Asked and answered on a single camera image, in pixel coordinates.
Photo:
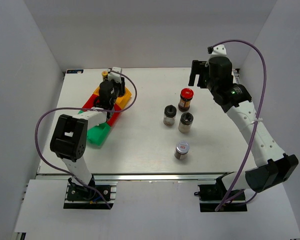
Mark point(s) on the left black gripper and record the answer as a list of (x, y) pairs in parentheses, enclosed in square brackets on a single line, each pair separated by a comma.
[(121, 86)]

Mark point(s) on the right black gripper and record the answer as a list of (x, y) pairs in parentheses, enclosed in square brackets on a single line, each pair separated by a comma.
[(197, 67)]

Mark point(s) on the red chili sauce bottle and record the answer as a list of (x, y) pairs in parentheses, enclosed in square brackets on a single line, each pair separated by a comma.
[(105, 75)]

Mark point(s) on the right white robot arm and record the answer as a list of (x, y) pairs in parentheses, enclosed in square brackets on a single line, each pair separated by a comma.
[(273, 165)]

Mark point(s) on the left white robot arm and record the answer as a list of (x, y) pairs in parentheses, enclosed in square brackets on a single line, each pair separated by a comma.
[(69, 138)]

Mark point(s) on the yellow plastic bin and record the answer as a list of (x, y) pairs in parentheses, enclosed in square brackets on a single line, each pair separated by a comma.
[(123, 101)]

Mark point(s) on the red-lid sauce jar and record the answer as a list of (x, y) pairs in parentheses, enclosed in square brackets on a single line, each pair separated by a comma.
[(186, 95)]

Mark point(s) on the red plastic bin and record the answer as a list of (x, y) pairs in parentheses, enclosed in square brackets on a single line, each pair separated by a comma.
[(118, 106)]

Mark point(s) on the black-cap spice shaker left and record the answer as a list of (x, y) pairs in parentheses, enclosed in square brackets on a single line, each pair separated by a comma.
[(170, 113)]

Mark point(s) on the black-cap spice shaker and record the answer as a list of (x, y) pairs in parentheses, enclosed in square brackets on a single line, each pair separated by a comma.
[(170, 113), (185, 122)]

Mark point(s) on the black-cap spice shaker right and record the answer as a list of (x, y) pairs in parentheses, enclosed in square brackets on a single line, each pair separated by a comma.
[(185, 122)]

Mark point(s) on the left blue table label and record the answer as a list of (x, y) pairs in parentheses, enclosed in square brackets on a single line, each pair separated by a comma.
[(74, 71)]

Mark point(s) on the green plastic bin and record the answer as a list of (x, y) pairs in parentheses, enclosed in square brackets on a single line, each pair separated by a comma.
[(97, 127)]

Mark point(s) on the silver-lid spice jar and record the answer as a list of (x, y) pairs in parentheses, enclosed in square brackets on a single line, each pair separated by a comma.
[(181, 150)]

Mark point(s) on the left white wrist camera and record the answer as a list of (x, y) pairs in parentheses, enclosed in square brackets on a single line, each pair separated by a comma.
[(114, 74)]

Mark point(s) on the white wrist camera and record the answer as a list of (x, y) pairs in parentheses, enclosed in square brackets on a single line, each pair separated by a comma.
[(217, 51), (114, 74)]

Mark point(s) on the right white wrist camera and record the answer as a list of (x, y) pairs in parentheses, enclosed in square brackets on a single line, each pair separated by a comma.
[(217, 51)]

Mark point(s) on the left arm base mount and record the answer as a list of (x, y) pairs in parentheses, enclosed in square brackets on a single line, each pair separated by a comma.
[(78, 197)]

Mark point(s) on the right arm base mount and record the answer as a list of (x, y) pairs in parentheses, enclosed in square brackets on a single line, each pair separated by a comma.
[(209, 198)]

